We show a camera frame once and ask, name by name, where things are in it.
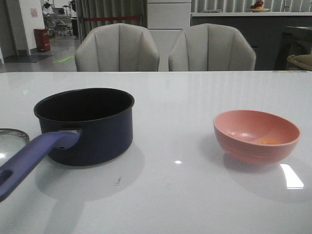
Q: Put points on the orange ham pieces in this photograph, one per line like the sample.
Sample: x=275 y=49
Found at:
x=268 y=141

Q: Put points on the right beige chair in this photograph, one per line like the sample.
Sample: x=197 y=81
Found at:
x=211 y=47

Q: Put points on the red barrier belt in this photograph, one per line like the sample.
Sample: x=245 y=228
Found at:
x=113 y=18

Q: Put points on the olive cushion seat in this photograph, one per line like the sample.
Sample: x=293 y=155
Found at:
x=300 y=62

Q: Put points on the dark grey counter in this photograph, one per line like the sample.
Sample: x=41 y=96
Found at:
x=273 y=35

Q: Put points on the beige chair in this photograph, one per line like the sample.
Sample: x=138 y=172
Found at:
x=118 y=47
x=211 y=47

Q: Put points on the left beige chair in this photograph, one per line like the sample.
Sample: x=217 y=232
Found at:
x=118 y=47

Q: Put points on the glass lid blue knob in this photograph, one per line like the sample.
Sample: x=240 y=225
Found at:
x=11 y=141

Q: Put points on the white cabinet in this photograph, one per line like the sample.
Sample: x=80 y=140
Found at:
x=165 y=18

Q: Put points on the fruit plate on counter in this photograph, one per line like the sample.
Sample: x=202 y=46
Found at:
x=258 y=7

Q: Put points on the red bin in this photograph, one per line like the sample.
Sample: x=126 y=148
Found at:
x=42 y=40

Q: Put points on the pink bowl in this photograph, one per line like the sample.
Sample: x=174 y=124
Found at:
x=238 y=131

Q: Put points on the dark blue saucepan purple handle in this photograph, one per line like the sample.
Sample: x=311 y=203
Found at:
x=82 y=127

